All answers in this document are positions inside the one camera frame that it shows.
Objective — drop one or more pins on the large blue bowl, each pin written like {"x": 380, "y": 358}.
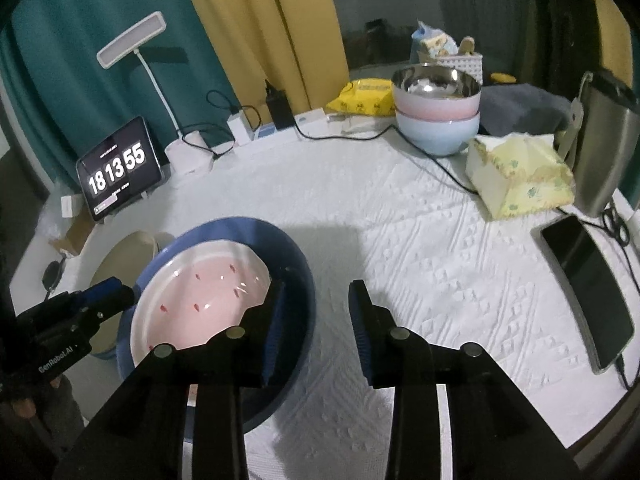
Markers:
{"x": 295, "y": 270}

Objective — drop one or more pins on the small yellow object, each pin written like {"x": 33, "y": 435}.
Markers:
{"x": 502, "y": 78}

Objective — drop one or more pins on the brown cardboard box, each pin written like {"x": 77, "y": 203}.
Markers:
{"x": 75, "y": 235}

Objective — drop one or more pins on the white charger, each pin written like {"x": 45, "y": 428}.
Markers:
{"x": 239, "y": 127}

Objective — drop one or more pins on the teal curtain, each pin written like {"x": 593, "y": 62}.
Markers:
{"x": 100, "y": 10}

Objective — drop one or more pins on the white power strip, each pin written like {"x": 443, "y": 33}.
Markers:
{"x": 310, "y": 120}

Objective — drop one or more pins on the yellow tissue pack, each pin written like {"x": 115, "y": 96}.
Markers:
{"x": 520, "y": 175}

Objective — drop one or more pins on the yellow curtain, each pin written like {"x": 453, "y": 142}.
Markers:
{"x": 610, "y": 20}
{"x": 250, "y": 20}

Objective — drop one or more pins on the blue plate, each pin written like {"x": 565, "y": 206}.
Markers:
{"x": 106, "y": 355}

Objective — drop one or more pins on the white desk lamp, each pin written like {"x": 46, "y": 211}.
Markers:
{"x": 132, "y": 40}

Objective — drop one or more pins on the light blue bowl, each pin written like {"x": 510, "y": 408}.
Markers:
{"x": 435, "y": 135}

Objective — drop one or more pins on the pink steel-lined bowl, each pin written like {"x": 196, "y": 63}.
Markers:
{"x": 435, "y": 100}

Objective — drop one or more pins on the white textured tablecloth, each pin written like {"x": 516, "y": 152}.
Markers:
{"x": 425, "y": 260}

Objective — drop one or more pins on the steel thermos flask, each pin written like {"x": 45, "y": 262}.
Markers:
{"x": 605, "y": 150}

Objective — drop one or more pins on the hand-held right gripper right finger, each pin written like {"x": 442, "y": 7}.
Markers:
{"x": 360, "y": 330}

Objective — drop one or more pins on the small white box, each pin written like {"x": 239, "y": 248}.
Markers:
{"x": 72, "y": 205}

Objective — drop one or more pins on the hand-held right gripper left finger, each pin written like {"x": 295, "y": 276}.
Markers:
{"x": 275, "y": 330}

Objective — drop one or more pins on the beige plate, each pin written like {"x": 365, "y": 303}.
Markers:
{"x": 125, "y": 270}

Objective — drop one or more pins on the yellow wipes packet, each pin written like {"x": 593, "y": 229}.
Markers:
{"x": 362, "y": 97}

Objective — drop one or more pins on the black charger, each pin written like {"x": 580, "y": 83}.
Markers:
{"x": 279, "y": 107}

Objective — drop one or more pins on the black round device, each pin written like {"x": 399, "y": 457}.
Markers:
{"x": 51, "y": 275}

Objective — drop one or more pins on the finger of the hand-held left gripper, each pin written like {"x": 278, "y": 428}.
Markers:
{"x": 110, "y": 291}
{"x": 107, "y": 315}

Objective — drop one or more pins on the black smartphone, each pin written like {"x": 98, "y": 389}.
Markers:
{"x": 585, "y": 285}

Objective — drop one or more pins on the white basket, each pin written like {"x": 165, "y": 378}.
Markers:
{"x": 465, "y": 67}

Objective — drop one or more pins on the pink and white bowl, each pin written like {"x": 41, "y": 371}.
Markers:
{"x": 200, "y": 300}

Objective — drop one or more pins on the black tablet showing clock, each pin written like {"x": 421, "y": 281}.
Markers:
{"x": 117, "y": 167}

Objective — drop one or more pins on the grey cloth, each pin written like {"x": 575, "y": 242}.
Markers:
{"x": 525, "y": 105}

